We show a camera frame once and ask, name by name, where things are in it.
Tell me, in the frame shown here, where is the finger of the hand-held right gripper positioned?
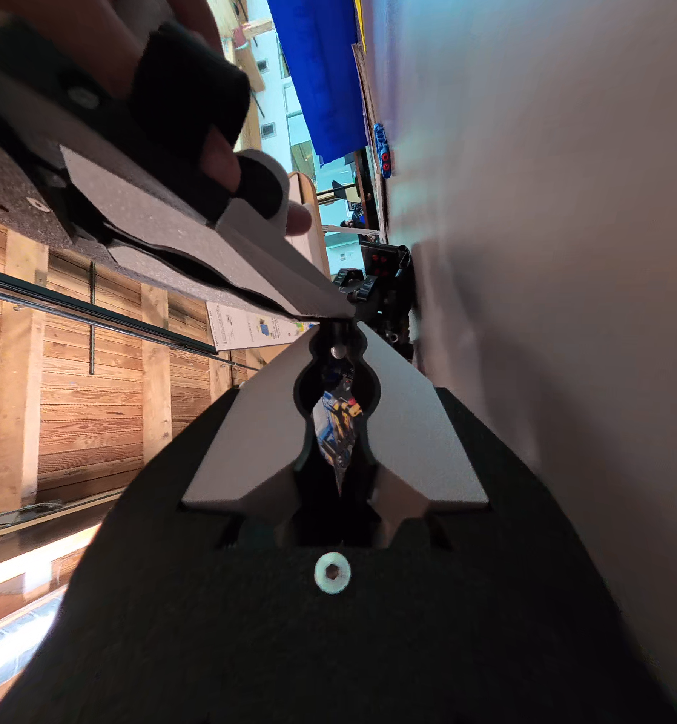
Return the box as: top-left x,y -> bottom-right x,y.
106,238 -> 319,322
60,144 -> 358,319

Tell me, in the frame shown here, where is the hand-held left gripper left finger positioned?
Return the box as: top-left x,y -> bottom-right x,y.
181,325 -> 323,538

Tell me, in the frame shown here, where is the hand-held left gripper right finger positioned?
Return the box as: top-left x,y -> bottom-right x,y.
352,322 -> 490,537

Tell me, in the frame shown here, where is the toy brick truck model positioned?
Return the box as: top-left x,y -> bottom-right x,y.
332,240 -> 421,363

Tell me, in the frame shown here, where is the monster truck set box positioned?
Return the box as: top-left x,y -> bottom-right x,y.
312,378 -> 366,494

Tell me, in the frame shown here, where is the person's right hand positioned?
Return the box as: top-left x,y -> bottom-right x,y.
0,0 -> 312,237

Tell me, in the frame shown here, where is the printed paper on stand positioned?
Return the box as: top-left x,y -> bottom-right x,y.
205,300 -> 319,353

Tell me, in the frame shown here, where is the blue plastic bin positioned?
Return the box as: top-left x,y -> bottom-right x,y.
266,0 -> 368,166

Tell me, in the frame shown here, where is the small blue brick piece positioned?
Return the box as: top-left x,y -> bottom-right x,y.
372,121 -> 394,179

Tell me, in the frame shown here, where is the black ceiling rail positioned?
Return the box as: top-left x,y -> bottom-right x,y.
0,263 -> 260,373

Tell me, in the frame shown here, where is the silver air duct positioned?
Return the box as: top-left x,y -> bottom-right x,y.
0,588 -> 69,698

